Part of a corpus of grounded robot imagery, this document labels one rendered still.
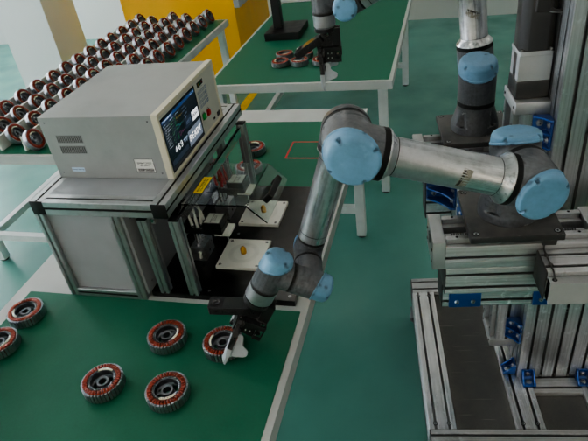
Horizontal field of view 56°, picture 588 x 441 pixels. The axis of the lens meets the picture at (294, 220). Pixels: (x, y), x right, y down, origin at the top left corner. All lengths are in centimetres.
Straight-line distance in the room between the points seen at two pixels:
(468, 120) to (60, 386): 144
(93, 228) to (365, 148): 93
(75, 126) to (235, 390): 87
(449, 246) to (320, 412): 109
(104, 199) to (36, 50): 418
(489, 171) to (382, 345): 145
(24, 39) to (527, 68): 486
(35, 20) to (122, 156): 402
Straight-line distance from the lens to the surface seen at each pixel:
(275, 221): 198
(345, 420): 232
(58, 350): 181
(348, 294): 280
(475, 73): 182
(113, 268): 183
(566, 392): 220
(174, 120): 168
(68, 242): 185
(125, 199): 164
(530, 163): 129
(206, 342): 158
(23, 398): 173
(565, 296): 151
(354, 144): 112
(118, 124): 166
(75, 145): 178
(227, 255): 187
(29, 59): 587
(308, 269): 139
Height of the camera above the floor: 189
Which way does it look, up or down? 34 degrees down
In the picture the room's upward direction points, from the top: 9 degrees counter-clockwise
